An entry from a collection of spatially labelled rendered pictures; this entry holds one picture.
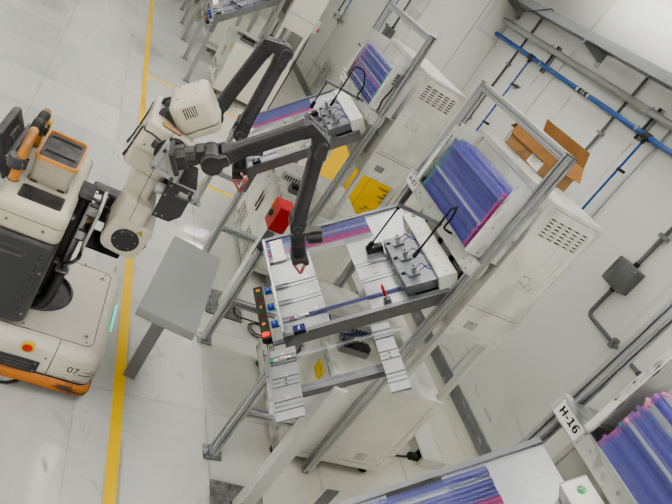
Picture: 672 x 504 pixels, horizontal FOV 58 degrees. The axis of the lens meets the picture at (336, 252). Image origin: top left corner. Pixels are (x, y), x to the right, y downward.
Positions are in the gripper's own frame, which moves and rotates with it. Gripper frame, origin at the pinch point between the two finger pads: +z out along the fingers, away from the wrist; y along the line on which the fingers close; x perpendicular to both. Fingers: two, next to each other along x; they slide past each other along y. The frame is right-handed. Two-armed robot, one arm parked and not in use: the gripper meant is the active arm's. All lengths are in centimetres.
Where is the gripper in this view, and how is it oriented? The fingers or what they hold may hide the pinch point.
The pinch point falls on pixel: (300, 272)
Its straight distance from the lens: 251.1
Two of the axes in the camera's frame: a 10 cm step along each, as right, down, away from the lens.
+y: -2.1, -5.8, 7.9
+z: 0.3, 8.0, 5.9
